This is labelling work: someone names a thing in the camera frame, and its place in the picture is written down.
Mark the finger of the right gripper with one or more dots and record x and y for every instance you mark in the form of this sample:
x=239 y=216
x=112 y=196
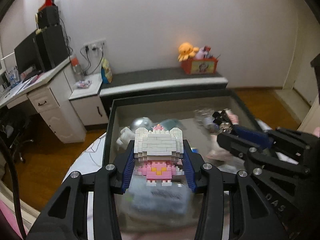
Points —
x=259 y=138
x=243 y=153

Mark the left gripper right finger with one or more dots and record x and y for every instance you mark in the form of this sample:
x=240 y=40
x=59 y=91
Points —
x=251 y=216

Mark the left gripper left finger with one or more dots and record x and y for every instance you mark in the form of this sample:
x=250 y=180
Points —
x=65 y=215

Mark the white pink brick figure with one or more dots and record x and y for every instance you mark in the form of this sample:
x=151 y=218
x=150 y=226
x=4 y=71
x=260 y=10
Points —
x=158 y=152

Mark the teal egg-shaped case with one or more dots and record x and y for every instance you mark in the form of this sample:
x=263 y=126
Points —
x=169 y=124

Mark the black hair clip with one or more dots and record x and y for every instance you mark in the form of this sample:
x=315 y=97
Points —
x=221 y=119

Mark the striped white tablecloth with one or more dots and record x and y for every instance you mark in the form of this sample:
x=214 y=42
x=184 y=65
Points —
x=90 y=160

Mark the pink green-rimmed storage box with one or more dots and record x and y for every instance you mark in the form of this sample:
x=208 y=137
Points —
x=159 y=107

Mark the teal white paper packet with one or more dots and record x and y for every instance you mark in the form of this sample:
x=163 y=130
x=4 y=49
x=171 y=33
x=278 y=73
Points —
x=158 y=200

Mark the red toy box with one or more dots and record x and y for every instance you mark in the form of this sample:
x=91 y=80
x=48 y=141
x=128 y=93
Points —
x=203 y=66

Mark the white seashell ornament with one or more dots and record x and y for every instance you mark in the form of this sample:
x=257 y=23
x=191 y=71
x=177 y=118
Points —
x=126 y=135

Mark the purple plush toy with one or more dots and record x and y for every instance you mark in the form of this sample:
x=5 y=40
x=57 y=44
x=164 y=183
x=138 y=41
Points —
x=201 y=54

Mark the black office chair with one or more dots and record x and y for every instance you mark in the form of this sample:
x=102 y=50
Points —
x=15 y=132

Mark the orange octopus plush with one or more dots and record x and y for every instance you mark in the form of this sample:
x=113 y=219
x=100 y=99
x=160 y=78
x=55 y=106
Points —
x=186 y=51

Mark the white side cabinet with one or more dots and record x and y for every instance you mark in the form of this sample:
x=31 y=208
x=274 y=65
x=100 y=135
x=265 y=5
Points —
x=87 y=103

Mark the white desk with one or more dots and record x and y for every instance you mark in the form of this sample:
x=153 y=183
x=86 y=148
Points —
x=49 y=95

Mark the candy packet on cabinet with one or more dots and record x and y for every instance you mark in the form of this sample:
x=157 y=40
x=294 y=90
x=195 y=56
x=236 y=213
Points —
x=83 y=84

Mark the low black-top bench cabinet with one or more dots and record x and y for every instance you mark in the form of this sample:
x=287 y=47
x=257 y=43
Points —
x=157 y=79

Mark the orange-lid bottle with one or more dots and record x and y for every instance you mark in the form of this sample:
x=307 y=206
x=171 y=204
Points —
x=77 y=69

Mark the blue box on desk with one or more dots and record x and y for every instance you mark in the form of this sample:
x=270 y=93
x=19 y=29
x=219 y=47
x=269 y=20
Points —
x=13 y=76

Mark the blue yellow snack bag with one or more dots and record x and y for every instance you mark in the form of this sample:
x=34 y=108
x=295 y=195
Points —
x=106 y=73

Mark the black computer monitor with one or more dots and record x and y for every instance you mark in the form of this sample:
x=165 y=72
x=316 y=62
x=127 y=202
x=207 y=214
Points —
x=26 y=55

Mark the black computer tower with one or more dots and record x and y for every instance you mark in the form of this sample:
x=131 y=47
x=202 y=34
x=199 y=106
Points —
x=51 y=47

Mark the black box on tower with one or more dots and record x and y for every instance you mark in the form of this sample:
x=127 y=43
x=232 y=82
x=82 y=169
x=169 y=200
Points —
x=49 y=16

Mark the white wall power strip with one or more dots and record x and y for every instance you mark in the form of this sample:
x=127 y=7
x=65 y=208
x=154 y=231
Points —
x=95 y=44

